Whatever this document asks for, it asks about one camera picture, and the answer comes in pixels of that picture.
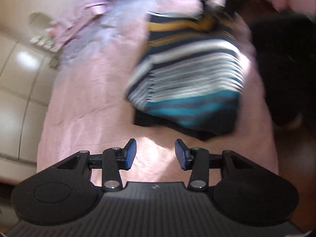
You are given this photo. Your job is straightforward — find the striped knit sweater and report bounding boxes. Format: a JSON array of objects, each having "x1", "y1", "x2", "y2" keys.
[{"x1": 126, "y1": 12, "x2": 245, "y2": 141}]

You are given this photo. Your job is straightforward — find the dark clothes pile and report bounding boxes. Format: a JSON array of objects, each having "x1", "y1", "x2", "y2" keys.
[{"x1": 223, "y1": 0, "x2": 315, "y2": 133}]

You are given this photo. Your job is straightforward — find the pink bed sheet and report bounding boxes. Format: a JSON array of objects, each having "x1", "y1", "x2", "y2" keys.
[{"x1": 37, "y1": 0, "x2": 278, "y2": 182}]

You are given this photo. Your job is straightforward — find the folded lilac pillowcase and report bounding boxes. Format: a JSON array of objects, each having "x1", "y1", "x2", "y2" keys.
[{"x1": 49, "y1": 2, "x2": 108, "y2": 53}]

